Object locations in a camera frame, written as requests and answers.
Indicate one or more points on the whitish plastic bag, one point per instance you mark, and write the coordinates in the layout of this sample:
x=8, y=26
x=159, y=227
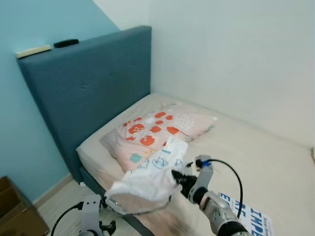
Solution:
x=142, y=189

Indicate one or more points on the pink orange printed pillow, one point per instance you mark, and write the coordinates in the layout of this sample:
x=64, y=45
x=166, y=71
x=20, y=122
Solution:
x=147, y=130

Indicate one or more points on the white book blue letters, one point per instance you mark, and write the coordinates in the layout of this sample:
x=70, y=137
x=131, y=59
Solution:
x=256, y=221

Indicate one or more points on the cream sheeted mattress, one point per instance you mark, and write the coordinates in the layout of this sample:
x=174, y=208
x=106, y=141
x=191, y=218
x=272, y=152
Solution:
x=266, y=157

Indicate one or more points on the brown cardboard box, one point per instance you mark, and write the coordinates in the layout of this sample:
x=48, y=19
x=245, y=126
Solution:
x=17, y=211

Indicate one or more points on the black remote control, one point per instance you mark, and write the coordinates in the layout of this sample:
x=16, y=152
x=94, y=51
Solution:
x=66, y=43

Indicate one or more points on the cream flat object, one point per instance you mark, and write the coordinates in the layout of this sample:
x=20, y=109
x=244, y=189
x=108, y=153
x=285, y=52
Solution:
x=33, y=51

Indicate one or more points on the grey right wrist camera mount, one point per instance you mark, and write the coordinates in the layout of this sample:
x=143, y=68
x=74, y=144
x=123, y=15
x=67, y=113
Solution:
x=204, y=174

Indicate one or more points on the blue fabric bed frame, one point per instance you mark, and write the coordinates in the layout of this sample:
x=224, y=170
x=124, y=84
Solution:
x=83, y=83

